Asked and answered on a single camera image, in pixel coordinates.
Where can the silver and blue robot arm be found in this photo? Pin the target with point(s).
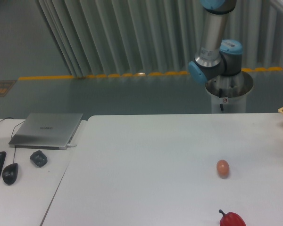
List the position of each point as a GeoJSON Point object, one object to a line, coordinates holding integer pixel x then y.
{"type": "Point", "coordinates": [212, 42]}

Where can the red bell pepper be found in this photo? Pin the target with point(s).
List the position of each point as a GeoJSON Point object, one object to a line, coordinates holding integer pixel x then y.
{"type": "Point", "coordinates": [231, 219]}

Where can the silver closed laptop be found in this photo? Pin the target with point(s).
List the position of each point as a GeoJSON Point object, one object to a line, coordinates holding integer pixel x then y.
{"type": "Point", "coordinates": [47, 131]}

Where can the brown egg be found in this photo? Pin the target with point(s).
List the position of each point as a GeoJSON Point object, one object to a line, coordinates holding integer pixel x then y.
{"type": "Point", "coordinates": [223, 168]}

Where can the small black plastic holder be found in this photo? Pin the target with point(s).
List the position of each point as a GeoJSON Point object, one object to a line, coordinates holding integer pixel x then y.
{"type": "Point", "coordinates": [39, 158]}

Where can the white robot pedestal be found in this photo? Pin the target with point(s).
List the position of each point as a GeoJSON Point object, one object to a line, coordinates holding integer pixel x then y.
{"type": "Point", "coordinates": [229, 93]}

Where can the black computer mouse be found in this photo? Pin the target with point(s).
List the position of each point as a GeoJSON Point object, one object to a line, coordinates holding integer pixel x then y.
{"type": "Point", "coordinates": [10, 173]}

